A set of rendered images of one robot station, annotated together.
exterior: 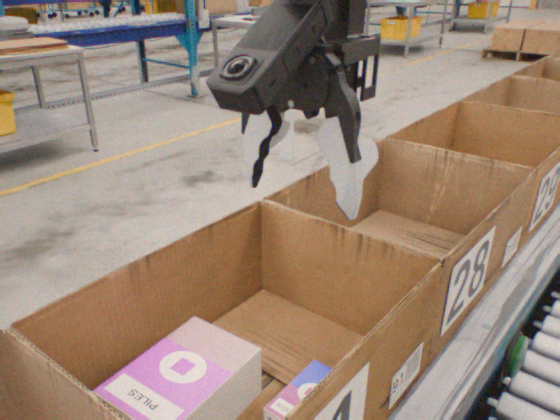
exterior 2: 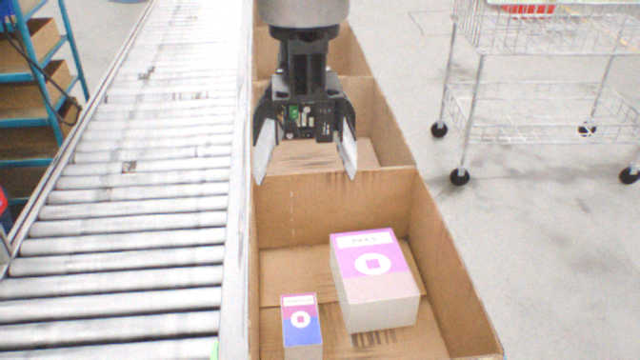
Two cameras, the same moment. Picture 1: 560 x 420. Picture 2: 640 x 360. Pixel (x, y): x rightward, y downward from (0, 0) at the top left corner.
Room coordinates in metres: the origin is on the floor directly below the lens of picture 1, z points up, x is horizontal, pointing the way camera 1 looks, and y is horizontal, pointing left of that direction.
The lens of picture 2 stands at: (0.82, -0.38, 1.54)
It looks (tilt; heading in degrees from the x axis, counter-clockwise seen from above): 35 degrees down; 135
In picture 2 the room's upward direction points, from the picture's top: straight up
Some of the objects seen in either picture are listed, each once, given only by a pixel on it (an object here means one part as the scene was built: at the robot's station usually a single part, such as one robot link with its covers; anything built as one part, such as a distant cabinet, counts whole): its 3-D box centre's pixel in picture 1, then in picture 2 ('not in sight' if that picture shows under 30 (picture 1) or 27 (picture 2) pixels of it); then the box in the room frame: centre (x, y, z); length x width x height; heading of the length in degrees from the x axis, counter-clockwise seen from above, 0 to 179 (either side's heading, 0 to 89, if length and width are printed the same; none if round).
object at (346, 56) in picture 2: not in sight; (307, 78); (-0.13, 0.52, 0.96); 0.39 x 0.29 x 0.17; 141
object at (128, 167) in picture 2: not in sight; (151, 169); (-0.39, 0.15, 0.72); 0.52 x 0.05 x 0.05; 51
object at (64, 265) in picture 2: not in sight; (124, 262); (-0.08, -0.10, 0.72); 0.52 x 0.05 x 0.05; 51
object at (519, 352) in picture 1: (518, 357); not in sight; (0.64, -0.38, 0.81); 0.07 x 0.01 x 0.07; 141
